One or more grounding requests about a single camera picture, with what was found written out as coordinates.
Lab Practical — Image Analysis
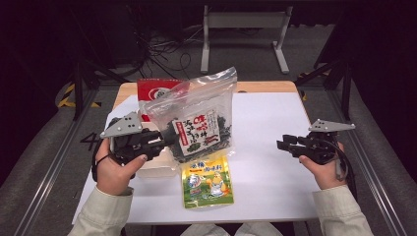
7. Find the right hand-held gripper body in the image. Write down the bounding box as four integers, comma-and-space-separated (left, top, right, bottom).
299, 118, 356, 166

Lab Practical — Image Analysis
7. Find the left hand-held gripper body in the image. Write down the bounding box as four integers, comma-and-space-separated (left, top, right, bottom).
99, 111, 166, 166

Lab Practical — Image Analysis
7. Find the white plastic box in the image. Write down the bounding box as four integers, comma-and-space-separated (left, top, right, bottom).
135, 120, 180, 180

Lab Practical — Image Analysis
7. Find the red seasoning packet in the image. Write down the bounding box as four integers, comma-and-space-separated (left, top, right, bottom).
136, 78, 192, 123

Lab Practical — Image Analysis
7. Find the clear bag of dried seaweed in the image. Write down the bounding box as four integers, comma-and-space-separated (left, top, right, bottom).
144, 66, 238, 164

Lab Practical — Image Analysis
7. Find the person's right hand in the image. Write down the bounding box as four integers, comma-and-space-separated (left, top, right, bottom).
297, 142, 345, 192

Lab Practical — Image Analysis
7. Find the person's left hand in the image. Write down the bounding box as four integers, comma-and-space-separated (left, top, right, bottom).
94, 137, 149, 197

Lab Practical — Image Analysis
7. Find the white table mat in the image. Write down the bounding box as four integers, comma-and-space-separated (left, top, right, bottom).
71, 91, 322, 226

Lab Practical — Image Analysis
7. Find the yellow green spout pouch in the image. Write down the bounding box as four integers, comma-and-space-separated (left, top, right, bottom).
180, 154, 235, 210

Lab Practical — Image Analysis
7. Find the black metal stand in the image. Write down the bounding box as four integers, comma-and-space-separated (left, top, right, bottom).
294, 58, 356, 121
70, 58, 130, 121

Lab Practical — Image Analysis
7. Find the person's right leg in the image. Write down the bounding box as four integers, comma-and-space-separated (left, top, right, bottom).
231, 221, 273, 236

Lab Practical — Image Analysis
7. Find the person's leg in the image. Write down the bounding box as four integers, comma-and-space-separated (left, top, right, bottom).
231, 221, 273, 236
179, 222, 229, 236

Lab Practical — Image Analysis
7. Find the person's left leg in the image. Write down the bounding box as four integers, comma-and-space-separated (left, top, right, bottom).
179, 222, 229, 236

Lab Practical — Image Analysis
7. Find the white metal stand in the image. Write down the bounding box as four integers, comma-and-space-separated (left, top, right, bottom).
200, 4, 294, 75

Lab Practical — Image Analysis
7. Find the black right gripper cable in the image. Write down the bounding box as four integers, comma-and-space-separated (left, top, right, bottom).
333, 139, 359, 199

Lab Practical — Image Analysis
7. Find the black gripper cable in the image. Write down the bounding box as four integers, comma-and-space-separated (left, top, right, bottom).
333, 139, 359, 199
90, 143, 112, 184

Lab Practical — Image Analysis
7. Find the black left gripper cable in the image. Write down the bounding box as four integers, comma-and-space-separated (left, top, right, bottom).
90, 143, 112, 184

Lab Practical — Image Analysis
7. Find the tangle of black floor cables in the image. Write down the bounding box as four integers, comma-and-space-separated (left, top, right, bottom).
129, 19, 205, 84

